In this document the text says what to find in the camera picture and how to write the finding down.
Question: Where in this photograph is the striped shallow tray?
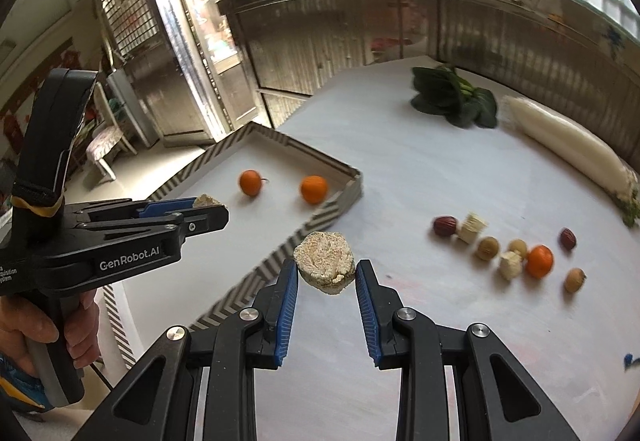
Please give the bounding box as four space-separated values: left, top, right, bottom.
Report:
102 122 363 369

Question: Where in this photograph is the person's left hand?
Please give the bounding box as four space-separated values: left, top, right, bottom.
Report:
0 291 102 374

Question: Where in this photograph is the white chair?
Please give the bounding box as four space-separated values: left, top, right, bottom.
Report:
85 83 138 182

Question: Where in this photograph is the blue yellow cloth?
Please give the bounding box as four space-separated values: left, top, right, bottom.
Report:
0 355 53 417

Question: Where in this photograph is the small orange with stem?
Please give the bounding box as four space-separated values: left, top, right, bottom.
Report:
238 170 271 196

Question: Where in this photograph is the black cable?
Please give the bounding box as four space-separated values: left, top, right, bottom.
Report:
90 361 113 392

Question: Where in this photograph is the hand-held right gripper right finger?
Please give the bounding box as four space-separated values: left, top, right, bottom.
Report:
354 259 581 441

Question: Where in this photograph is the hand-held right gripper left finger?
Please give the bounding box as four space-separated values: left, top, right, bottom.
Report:
75 258 301 441

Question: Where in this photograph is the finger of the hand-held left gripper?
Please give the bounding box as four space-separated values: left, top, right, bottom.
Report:
64 197 199 223
75 205 230 244

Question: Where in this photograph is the wrapped white radish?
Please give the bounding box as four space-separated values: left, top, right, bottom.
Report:
501 95 640 228

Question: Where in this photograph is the green bok choy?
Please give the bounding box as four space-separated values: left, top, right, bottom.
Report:
411 65 498 129

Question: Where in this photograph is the metal grille door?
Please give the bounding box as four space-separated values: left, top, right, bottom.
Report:
95 0 226 149

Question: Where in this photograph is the large beige food chunk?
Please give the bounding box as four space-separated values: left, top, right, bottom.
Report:
293 231 357 297

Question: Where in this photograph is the white food cube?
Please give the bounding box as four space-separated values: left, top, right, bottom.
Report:
457 213 488 244
500 251 524 281

